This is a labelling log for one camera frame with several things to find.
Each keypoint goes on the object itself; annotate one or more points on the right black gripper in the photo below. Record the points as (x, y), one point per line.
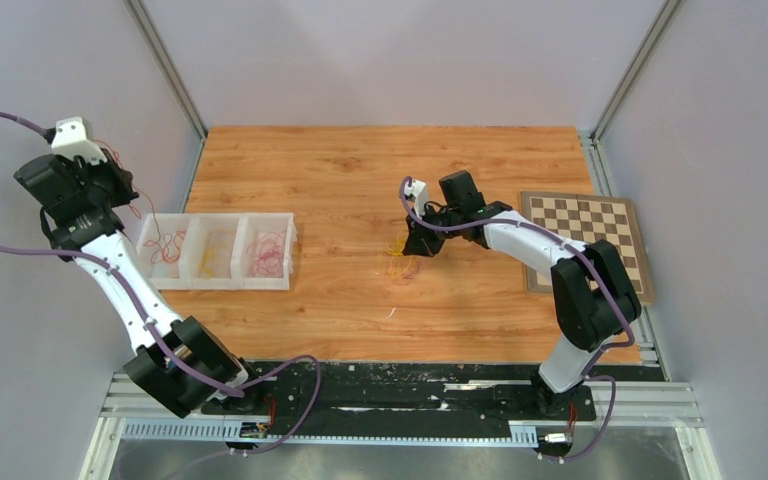
(419, 242)

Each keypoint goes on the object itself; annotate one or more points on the wooden chessboard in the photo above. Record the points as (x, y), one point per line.
(589, 218)

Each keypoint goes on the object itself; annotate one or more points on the white plastic two-compartment bin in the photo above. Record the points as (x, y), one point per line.
(218, 251)

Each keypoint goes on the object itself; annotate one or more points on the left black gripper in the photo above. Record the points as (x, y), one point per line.
(122, 180)

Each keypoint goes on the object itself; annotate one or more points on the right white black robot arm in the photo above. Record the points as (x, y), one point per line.
(594, 299)

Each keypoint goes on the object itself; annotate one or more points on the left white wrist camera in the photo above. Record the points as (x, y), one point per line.
(72, 139)

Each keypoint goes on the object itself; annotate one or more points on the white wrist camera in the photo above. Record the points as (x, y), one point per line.
(72, 139)
(416, 193)

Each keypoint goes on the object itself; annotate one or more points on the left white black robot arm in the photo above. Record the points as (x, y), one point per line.
(177, 361)

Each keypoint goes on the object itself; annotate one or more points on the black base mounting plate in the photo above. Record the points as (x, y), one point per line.
(375, 425)

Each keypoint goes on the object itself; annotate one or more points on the aluminium frame rail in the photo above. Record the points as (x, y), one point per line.
(635, 403)

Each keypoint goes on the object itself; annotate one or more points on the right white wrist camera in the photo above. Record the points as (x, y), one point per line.
(416, 193)

